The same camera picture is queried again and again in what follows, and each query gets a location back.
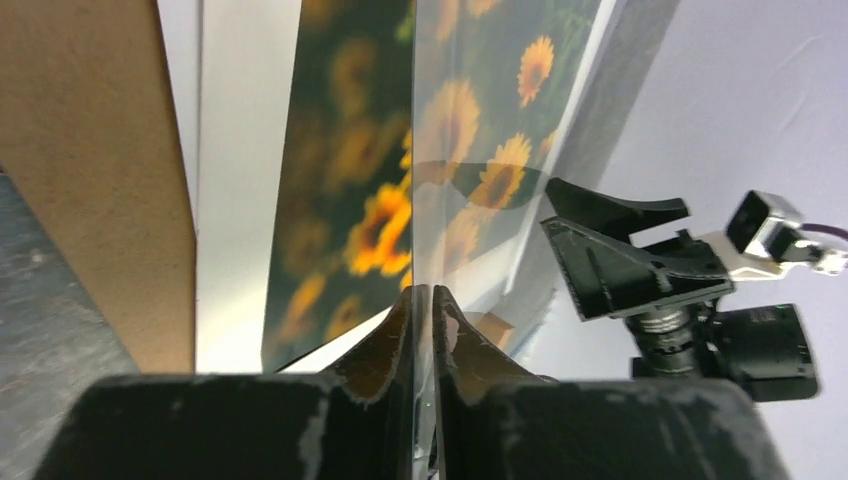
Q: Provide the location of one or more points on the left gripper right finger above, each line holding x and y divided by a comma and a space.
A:
497, 420

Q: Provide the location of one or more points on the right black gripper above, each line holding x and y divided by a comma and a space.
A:
607, 275

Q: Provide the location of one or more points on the clear acrylic sheet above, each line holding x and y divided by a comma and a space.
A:
509, 95

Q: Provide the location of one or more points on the brown backing board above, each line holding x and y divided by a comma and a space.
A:
89, 137

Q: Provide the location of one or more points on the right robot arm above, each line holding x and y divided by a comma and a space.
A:
763, 350

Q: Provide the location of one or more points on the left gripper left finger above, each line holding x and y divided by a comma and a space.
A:
351, 420

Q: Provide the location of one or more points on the white mat board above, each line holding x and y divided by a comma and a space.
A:
247, 62

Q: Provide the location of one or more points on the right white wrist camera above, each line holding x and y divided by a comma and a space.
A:
766, 237

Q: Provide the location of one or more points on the sunflower photo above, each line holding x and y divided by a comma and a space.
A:
340, 245

